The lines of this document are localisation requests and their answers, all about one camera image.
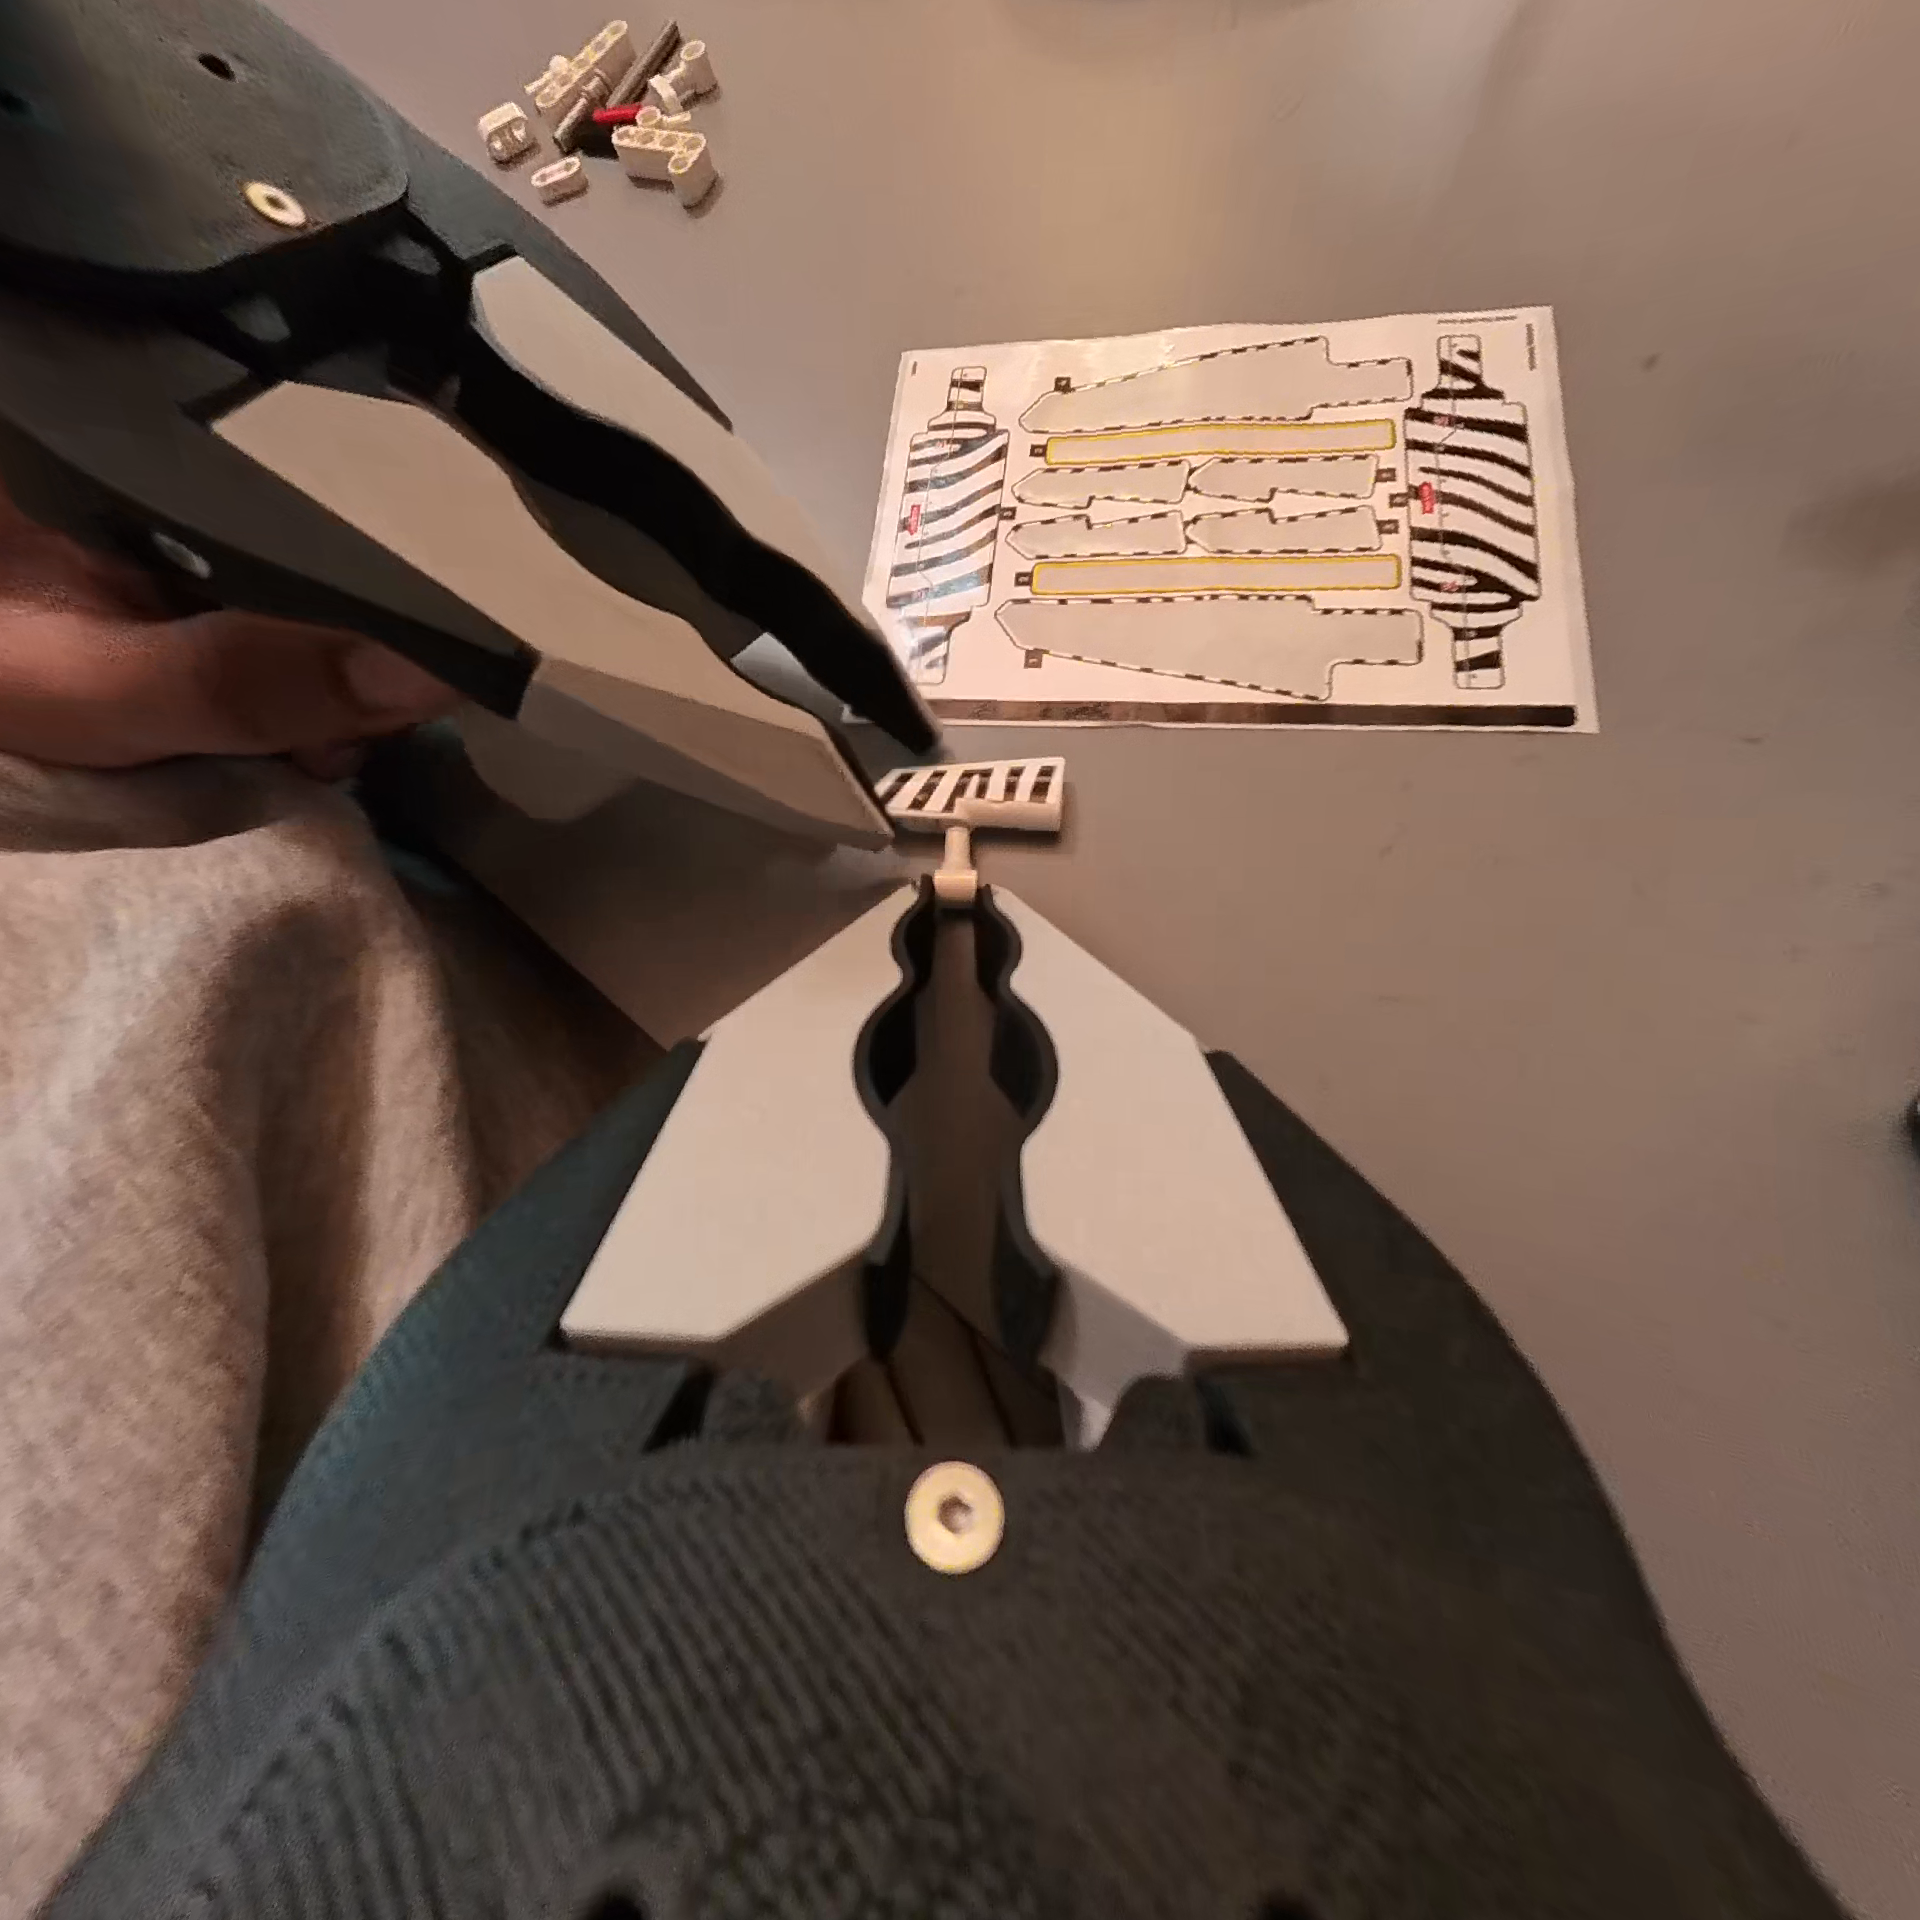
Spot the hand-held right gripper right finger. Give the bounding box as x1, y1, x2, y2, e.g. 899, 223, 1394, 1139
973, 886, 1354, 1420

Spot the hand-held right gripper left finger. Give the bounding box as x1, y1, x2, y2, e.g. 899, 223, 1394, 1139
559, 882, 941, 1353

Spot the zebra print sticker sheet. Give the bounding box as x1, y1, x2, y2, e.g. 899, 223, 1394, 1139
863, 304, 1601, 737

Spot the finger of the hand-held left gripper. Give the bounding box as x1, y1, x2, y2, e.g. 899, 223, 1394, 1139
210, 376, 897, 857
470, 257, 952, 754

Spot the pile of small lego pieces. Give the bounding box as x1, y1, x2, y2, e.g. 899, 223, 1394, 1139
479, 19, 725, 208

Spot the person's left hand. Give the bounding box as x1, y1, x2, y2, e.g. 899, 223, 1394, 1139
0, 496, 455, 783

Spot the person's grey sweater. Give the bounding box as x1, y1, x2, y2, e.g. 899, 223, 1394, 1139
0, 743, 707, 1920

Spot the white striped lego piece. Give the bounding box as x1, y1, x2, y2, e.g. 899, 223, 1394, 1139
873, 754, 1072, 910

